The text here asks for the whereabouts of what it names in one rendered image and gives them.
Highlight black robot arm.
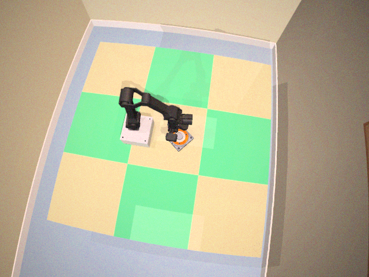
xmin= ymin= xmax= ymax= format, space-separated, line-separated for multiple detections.
xmin=118 ymin=87 xmax=193 ymax=131

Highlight orange round plate with pale centre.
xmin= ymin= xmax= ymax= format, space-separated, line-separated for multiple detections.
xmin=173 ymin=129 xmax=189 ymax=145

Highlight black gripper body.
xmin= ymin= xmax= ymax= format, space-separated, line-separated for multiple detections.
xmin=165 ymin=123 xmax=178 ymax=142

